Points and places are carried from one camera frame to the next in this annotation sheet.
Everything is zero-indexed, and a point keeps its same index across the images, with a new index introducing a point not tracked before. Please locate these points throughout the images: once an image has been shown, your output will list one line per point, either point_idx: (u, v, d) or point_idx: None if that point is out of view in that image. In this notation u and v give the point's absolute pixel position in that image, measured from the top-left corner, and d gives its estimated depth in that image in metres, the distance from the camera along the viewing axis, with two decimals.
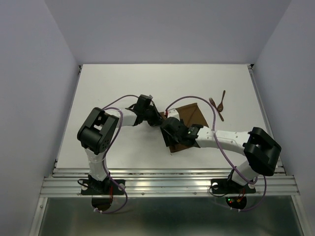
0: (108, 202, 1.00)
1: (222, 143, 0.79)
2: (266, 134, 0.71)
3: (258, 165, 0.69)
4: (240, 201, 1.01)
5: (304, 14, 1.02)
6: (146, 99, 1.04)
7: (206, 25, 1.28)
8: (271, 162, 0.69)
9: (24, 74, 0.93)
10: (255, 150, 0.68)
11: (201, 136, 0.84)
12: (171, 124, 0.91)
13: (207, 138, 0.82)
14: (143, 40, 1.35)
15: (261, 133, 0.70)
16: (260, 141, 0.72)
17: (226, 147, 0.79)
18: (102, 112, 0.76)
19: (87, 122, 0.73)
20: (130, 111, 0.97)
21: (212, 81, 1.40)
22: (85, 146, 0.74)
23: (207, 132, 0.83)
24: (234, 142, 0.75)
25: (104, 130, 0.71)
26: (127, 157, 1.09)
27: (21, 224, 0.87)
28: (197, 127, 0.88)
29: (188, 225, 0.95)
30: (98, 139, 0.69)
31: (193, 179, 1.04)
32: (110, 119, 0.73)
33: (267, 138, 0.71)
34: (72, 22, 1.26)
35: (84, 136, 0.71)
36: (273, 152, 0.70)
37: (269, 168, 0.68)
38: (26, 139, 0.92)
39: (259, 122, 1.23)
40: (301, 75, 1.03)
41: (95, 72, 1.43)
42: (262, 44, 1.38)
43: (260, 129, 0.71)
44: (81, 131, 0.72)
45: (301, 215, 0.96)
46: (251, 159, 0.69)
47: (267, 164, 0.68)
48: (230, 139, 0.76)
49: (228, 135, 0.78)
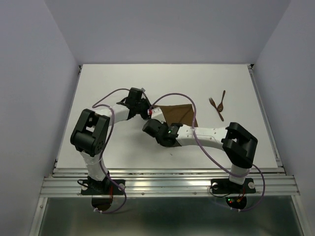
0: (108, 202, 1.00)
1: (202, 141, 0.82)
2: (242, 129, 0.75)
3: (237, 160, 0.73)
4: (240, 201, 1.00)
5: (304, 14, 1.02)
6: (137, 92, 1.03)
7: (206, 25, 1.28)
8: (249, 155, 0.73)
9: (25, 74, 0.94)
10: (234, 145, 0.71)
11: (181, 135, 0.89)
12: (150, 127, 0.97)
13: (187, 136, 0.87)
14: (143, 40, 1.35)
15: (237, 128, 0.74)
16: (237, 135, 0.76)
17: (205, 143, 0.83)
18: (93, 114, 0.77)
19: (78, 125, 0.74)
20: (123, 106, 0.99)
21: (212, 81, 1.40)
22: (79, 149, 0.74)
23: (187, 131, 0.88)
24: (212, 139, 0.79)
25: (97, 131, 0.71)
26: (127, 157, 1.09)
27: (21, 223, 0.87)
28: (176, 127, 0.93)
29: (188, 225, 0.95)
30: (93, 141, 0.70)
31: (192, 179, 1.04)
32: (102, 120, 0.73)
33: (244, 132, 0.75)
34: (72, 22, 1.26)
35: (78, 141, 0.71)
36: (249, 145, 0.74)
37: (248, 161, 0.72)
38: (26, 139, 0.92)
39: (258, 122, 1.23)
40: (300, 75, 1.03)
41: (96, 72, 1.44)
42: (262, 44, 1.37)
43: (236, 124, 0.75)
44: (73, 135, 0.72)
45: (301, 215, 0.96)
46: (231, 154, 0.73)
47: (245, 158, 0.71)
48: (209, 136, 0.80)
49: (207, 132, 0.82)
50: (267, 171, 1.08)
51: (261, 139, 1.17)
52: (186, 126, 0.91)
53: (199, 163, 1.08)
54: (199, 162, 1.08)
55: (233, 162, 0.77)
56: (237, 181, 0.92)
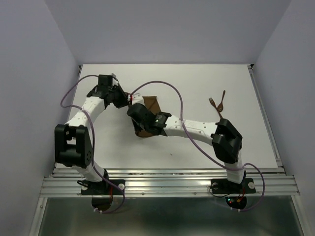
0: (108, 202, 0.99)
1: (193, 134, 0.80)
2: (231, 125, 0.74)
3: (224, 155, 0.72)
4: (240, 201, 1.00)
5: (304, 14, 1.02)
6: (108, 76, 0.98)
7: (206, 25, 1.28)
8: (235, 151, 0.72)
9: (25, 74, 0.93)
10: (222, 141, 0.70)
11: (170, 126, 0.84)
12: (138, 112, 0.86)
13: (176, 128, 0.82)
14: (143, 40, 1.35)
15: (227, 124, 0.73)
16: (225, 132, 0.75)
17: (195, 136, 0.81)
18: (67, 127, 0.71)
19: (58, 144, 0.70)
20: (96, 100, 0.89)
21: (212, 81, 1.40)
22: (69, 165, 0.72)
23: (176, 122, 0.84)
24: (202, 133, 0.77)
25: (79, 144, 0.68)
26: (127, 157, 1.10)
27: (21, 224, 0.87)
28: (164, 116, 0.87)
29: (188, 224, 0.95)
30: (81, 156, 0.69)
31: (193, 179, 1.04)
32: (78, 132, 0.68)
33: (232, 130, 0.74)
34: (72, 22, 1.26)
35: (65, 160, 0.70)
36: (235, 141, 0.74)
37: (233, 158, 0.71)
38: (25, 139, 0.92)
39: (258, 122, 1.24)
40: (300, 75, 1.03)
41: (96, 72, 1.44)
42: (262, 44, 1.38)
43: (226, 120, 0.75)
44: (58, 155, 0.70)
45: (301, 215, 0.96)
46: (218, 149, 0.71)
47: (231, 154, 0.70)
48: (199, 130, 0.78)
49: (197, 126, 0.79)
50: (267, 171, 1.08)
51: (261, 139, 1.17)
52: (174, 117, 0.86)
53: (199, 163, 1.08)
54: (199, 162, 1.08)
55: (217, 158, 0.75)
56: (234, 179, 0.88)
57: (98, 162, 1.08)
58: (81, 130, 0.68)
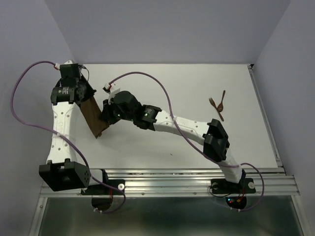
0: (108, 202, 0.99)
1: (185, 133, 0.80)
2: (221, 126, 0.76)
3: (213, 155, 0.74)
4: (240, 201, 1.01)
5: (305, 14, 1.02)
6: (72, 67, 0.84)
7: (206, 25, 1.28)
8: (223, 151, 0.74)
9: (24, 74, 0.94)
10: (213, 141, 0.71)
11: (159, 122, 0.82)
12: (127, 103, 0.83)
13: (167, 125, 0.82)
14: (143, 40, 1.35)
15: (218, 125, 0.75)
16: (214, 132, 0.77)
17: (186, 135, 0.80)
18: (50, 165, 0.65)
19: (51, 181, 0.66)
20: (67, 109, 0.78)
21: (212, 81, 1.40)
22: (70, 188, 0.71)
23: (167, 118, 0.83)
24: (194, 132, 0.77)
25: (74, 177, 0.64)
26: (127, 157, 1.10)
27: (21, 224, 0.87)
28: (154, 110, 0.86)
29: (188, 224, 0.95)
30: (78, 183, 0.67)
31: (193, 178, 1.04)
32: (68, 169, 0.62)
33: (222, 130, 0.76)
34: (72, 23, 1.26)
35: (66, 186, 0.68)
36: (224, 142, 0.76)
37: (221, 158, 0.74)
38: (25, 139, 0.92)
39: (258, 122, 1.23)
40: (300, 75, 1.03)
41: (96, 72, 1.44)
42: (262, 44, 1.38)
43: (217, 121, 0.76)
44: (56, 186, 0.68)
45: (301, 216, 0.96)
46: (208, 149, 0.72)
47: (220, 154, 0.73)
48: (190, 129, 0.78)
49: (188, 124, 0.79)
50: (267, 171, 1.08)
51: (261, 139, 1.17)
52: (164, 111, 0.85)
53: (199, 163, 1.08)
54: (199, 162, 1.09)
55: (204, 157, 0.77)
56: (230, 179, 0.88)
57: (98, 162, 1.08)
58: (69, 166, 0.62)
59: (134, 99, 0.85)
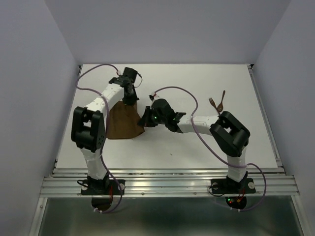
0: (108, 202, 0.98)
1: (198, 127, 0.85)
2: (234, 118, 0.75)
3: (225, 146, 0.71)
4: (240, 201, 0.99)
5: (304, 14, 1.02)
6: (132, 71, 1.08)
7: (206, 25, 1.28)
8: (236, 141, 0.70)
9: (24, 74, 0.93)
10: (219, 129, 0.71)
11: (181, 121, 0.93)
12: (162, 108, 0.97)
13: (186, 123, 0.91)
14: (143, 40, 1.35)
15: (227, 116, 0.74)
16: (229, 124, 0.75)
17: (201, 130, 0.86)
18: (85, 110, 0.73)
19: (75, 124, 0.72)
20: (116, 88, 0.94)
21: (212, 81, 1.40)
22: (80, 146, 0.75)
23: (188, 118, 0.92)
24: (204, 124, 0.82)
25: (94, 128, 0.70)
26: (128, 157, 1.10)
27: (21, 224, 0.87)
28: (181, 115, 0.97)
29: (188, 224, 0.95)
30: (93, 139, 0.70)
31: (193, 178, 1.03)
32: (94, 117, 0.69)
33: (235, 122, 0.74)
34: (72, 22, 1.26)
35: (79, 138, 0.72)
36: (238, 133, 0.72)
37: (234, 148, 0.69)
38: (25, 139, 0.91)
39: (258, 122, 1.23)
40: (301, 76, 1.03)
41: (95, 72, 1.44)
42: (262, 44, 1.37)
43: (228, 113, 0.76)
44: (74, 133, 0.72)
45: (301, 216, 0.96)
46: (217, 139, 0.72)
47: (230, 143, 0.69)
48: (202, 122, 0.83)
49: (202, 118, 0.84)
50: (267, 171, 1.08)
51: (261, 139, 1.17)
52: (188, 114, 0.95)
53: (199, 163, 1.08)
54: (199, 162, 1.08)
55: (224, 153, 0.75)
56: (234, 176, 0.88)
57: None
58: (97, 115, 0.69)
59: (168, 105, 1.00)
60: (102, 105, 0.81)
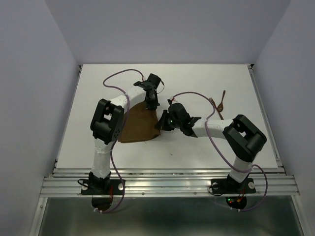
0: (108, 202, 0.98)
1: (211, 130, 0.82)
2: (249, 122, 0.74)
3: (238, 149, 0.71)
4: (240, 201, 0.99)
5: (304, 14, 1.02)
6: (157, 78, 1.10)
7: (206, 25, 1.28)
8: (250, 145, 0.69)
9: (24, 74, 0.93)
10: (232, 132, 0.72)
11: (196, 125, 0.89)
12: (177, 112, 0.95)
13: (200, 126, 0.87)
14: (143, 40, 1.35)
15: (242, 119, 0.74)
16: (244, 128, 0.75)
17: (214, 133, 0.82)
18: (108, 103, 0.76)
19: (97, 113, 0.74)
20: (140, 90, 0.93)
21: (213, 81, 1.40)
22: (96, 136, 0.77)
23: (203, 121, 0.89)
24: (219, 128, 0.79)
25: (113, 121, 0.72)
26: (128, 157, 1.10)
27: (21, 224, 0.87)
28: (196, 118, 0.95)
29: (188, 224, 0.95)
30: (110, 131, 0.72)
31: (193, 178, 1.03)
32: (116, 111, 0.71)
33: (250, 126, 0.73)
34: (72, 22, 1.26)
35: (97, 128, 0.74)
36: (253, 137, 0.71)
37: (246, 151, 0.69)
38: (25, 139, 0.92)
39: (259, 122, 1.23)
40: (300, 75, 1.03)
41: (95, 72, 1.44)
42: (262, 44, 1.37)
43: (243, 116, 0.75)
44: (93, 122, 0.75)
45: (301, 216, 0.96)
46: (231, 142, 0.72)
47: (242, 146, 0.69)
48: (217, 125, 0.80)
49: (216, 122, 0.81)
50: (267, 171, 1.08)
51: None
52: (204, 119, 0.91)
53: (199, 163, 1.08)
54: (199, 162, 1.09)
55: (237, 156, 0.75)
56: (236, 177, 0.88)
57: None
58: (118, 110, 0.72)
59: (183, 109, 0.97)
60: (124, 102, 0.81)
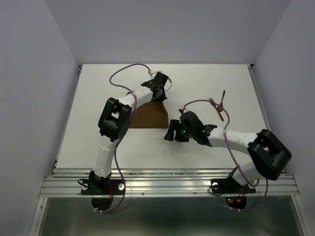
0: (108, 202, 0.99)
1: (232, 143, 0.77)
2: (274, 137, 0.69)
3: (263, 167, 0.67)
4: (240, 201, 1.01)
5: (304, 14, 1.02)
6: (164, 76, 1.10)
7: (206, 25, 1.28)
8: (276, 164, 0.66)
9: (24, 73, 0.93)
10: (259, 149, 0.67)
11: (212, 134, 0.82)
12: (189, 120, 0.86)
13: (218, 137, 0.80)
14: (143, 40, 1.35)
15: (268, 134, 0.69)
16: (268, 144, 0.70)
17: (234, 146, 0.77)
18: (116, 102, 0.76)
19: (104, 111, 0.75)
20: (146, 90, 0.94)
21: (212, 81, 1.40)
22: (103, 133, 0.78)
23: (219, 131, 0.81)
24: (241, 142, 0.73)
25: (120, 119, 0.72)
26: (128, 157, 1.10)
27: (21, 224, 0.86)
28: (211, 128, 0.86)
29: (188, 224, 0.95)
30: (116, 129, 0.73)
31: (193, 178, 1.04)
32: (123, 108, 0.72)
33: (276, 142, 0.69)
34: (72, 22, 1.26)
35: (104, 125, 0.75)
36: (278, 155, 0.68)
37: (273, 171, 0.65)
38: (25, 139, 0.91)
39: (259, 122, 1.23)
40: (300, 76, 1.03)
41: (95, 72, 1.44)
42: (262, 44, 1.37)
43: (268, 131, 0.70)
44: (101, 120, 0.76)
45: (301, 216, 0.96)
46: (255, 159, 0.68)
47: (269, 165, 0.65)
48: (238, 138, 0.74)
49: (237, 134, 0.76)
50: None
51: None
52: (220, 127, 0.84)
53: (199, 163, 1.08)
54: (199, 162, 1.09)
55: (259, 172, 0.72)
56: (239, 181, 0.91)
57: None
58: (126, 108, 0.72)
59: (196, 117, 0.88)
60: (131, 102, 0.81)
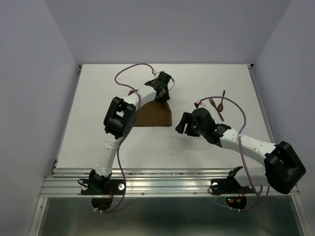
0: (108, 202, 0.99)
1: (245, 149, 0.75)
2: (293, 151, 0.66)
3: (276, 181, 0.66)
4: (240, 201, 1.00)
5: (304, 14, 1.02)
6: (167, 75, 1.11)
7: (206, 25, 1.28)
8: (292, 180, 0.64)
9: (24, 73, 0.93)
10: (277, 164, 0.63)
11: (225, 137, 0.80)
12: (201, 116, 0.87)
13: (232, 140, 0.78)
14: (143, 40, 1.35)
15: (287, 148, 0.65)
16: (285, 156, 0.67)
17: (248, 152, 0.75)
18: (121, 100, 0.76)
19: (110, 109, 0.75)
20: (150, 89, 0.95)
21: (212, 81, 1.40)
22: (107, 131, 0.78)
23: (234, 134, 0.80)
24: (256, 150, 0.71)
25: (125, 117, 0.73)
26: (128, 157, 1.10)
27: (21, 224, 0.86)
28: (224, 127, 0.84)
29: (188, 224, 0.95)
30: (121, 127, 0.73)
31: (193, 178, 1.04)
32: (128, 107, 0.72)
33: (294, 156, 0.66)
34: (72, 22, 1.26)
35: (110, 123, 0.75)
36: (294, 170, 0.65)
37: (287, 186, 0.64)
38: (25, 139, 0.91)
39: (259, 122, 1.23)
40: (300, 76, 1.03)
41: (95, 72, 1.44)
42: (262, 44, 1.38)
43: (287, 143, 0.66)
44: (106, 118, 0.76)
45: (301, 216, 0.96)
46: (271, 172, 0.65)
47: (285, 181, 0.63)
48: (254, 146, 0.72)
49: (253, 141, 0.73)
50: None
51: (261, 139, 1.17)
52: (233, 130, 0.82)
53: (199, 163, 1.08)
54: (199, 162, 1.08)
55: (268, 182, 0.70)
56: (241, 182, 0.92)
57: None
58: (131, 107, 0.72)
59: (209, 114, 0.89)
60: (135, 101, 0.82)
